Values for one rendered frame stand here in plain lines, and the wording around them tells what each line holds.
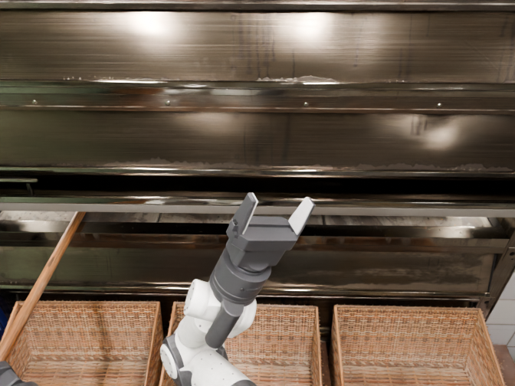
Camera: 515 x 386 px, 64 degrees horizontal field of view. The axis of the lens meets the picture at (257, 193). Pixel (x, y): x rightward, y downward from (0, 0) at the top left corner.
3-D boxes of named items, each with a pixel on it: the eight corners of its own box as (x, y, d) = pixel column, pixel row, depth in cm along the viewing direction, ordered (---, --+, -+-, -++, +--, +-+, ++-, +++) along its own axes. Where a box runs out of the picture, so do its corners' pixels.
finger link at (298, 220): (304, 194, 65) (287, 221, 68) (313, 207, 63) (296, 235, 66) (312, 194, 66) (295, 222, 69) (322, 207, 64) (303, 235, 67)
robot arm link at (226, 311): (261, 265, 76) (238, 303, 81) (206, 248, 73) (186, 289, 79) (264, 315, 66) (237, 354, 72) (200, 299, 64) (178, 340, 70)
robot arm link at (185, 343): (218, 294, 87) (195, 318, 102) (174, 314, 81) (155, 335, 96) (241, 341, 83) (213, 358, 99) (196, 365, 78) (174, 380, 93)
